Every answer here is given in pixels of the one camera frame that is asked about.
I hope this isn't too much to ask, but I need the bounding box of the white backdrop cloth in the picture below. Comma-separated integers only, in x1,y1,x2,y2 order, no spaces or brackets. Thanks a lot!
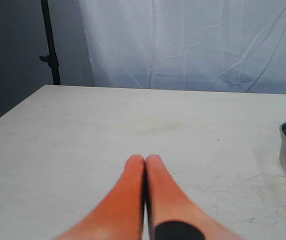
79,0,286,94

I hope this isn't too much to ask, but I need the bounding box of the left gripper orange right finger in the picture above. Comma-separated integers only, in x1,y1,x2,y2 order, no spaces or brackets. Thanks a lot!
146,154,243,240

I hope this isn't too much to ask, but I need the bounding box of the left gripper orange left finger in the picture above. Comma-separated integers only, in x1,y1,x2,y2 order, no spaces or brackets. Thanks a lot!
56,155,145,240

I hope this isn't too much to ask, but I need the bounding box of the black light stand pole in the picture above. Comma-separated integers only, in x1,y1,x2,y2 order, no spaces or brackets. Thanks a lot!
39,0,61,86

